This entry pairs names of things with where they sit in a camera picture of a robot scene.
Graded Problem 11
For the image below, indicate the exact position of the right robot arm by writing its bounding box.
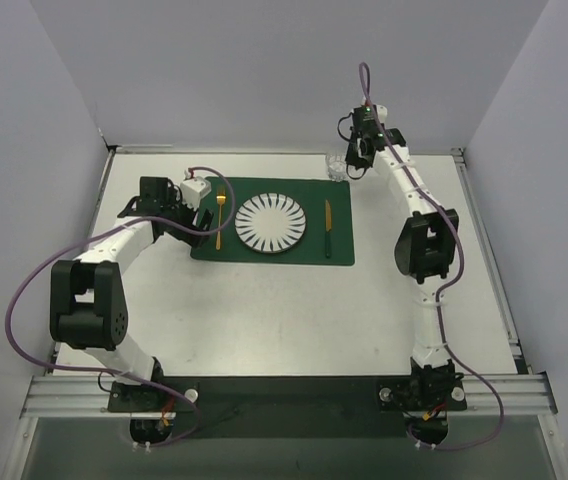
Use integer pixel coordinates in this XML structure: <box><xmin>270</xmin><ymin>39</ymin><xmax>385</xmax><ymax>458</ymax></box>
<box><xmin>345</xmin><ymin>102</ymin><xmax>459</xmax><ymax>408</ymax></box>

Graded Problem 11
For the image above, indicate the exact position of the clear plastic cup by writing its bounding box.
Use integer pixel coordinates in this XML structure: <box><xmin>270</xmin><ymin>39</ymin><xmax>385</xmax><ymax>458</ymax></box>
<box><xmin>325</xmin><ymin>151</ymin><xmax>349</xmax><ymax>182</ymax></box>

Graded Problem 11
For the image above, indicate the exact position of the aluminium front frame rail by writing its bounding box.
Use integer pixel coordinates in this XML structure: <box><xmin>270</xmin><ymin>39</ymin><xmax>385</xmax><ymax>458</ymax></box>
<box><xmin>22</xmin><ymin>374</ymin><xmax>558</xmax><ymax>418</ymax></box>

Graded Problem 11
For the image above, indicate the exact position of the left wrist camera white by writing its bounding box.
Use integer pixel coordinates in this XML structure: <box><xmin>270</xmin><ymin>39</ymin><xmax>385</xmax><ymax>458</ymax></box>
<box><xmin>178</xmin><ymin>177</ymin><xmax>211</xmax><ymax>210</ymax></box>

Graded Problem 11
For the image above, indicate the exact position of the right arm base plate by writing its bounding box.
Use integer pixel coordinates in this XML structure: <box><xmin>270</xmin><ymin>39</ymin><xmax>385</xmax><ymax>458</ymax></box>
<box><xmin>375</xmin><ymin>377</ymin><xmax>468</xmax><ymax>413</ymax></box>

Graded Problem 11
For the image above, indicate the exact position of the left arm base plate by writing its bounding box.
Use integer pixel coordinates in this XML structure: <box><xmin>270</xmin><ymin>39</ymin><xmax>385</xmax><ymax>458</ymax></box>
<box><xmin>107</xmin><ymin>382</ymin><xmax>193</xmax><ymax>413</ymax></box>

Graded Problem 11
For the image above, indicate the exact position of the green handled gold knife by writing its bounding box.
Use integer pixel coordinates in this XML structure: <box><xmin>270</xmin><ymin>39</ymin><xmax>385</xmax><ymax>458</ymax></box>
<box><xmin>324</xmin><ymin>199</ymin><xmax>332</xmax><ymax>259</ymax></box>

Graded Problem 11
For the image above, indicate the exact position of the gold fork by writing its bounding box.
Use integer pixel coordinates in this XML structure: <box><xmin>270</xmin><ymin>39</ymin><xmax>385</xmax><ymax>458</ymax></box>
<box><xmin>215</xmin><ymin>184</ymin><xmax>226</xmax><ymax>251</ymax></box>

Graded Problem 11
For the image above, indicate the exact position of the green placemat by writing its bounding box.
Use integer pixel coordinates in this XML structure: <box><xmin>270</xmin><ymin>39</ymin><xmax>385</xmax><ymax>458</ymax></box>
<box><xmin>190</xmin><ymin>177</ymin><xmax>355</xmax><ymax>267</ymax></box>

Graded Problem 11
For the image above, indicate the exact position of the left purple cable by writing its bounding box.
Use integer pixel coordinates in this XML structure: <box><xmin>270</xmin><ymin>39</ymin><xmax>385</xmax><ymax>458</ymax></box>
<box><xmin>4</xmin><ymin>165</ymin><xmax>236</xmax><ymax>446</ymax></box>

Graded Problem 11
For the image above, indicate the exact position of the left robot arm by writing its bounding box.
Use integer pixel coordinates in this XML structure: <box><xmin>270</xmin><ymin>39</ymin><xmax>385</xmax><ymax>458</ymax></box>
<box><xmin>50</xmin><ymin>173</ymin><xmax>214</xmax><ymax>411</ymax></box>

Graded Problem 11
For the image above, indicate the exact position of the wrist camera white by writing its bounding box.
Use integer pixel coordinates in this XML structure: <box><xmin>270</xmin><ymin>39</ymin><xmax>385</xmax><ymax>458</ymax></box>
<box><xmin>371</xmin><ymin>104</ymin><xmax>388</xmax><ymax>123</ymax></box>
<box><xmin>178</xmin><ymin>177</ymin><xmax>211</xmax><ymax>210</ymax></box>

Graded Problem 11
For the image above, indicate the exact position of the white plate with black stripes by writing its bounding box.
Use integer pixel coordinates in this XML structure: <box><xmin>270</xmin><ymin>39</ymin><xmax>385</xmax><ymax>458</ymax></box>
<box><xmin>234</xmin><ymin>193</ymin><xmax>307</xmax><ymax>254</ymax></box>

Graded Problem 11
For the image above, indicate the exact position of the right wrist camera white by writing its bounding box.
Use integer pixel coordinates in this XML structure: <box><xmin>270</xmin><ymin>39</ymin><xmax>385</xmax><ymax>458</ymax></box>
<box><xmin>371</xmin><ymin>104</ymin><xmax>388</xmax><ymax>123</ymax></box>

